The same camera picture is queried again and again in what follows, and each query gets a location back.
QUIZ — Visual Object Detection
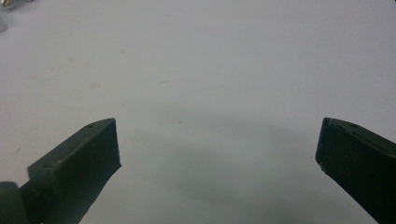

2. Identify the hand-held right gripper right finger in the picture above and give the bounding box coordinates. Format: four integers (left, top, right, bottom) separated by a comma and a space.
315, 117, 396, 224

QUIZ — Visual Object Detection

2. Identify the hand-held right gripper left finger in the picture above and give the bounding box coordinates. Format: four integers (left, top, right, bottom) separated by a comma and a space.
19, 117, 122, 224

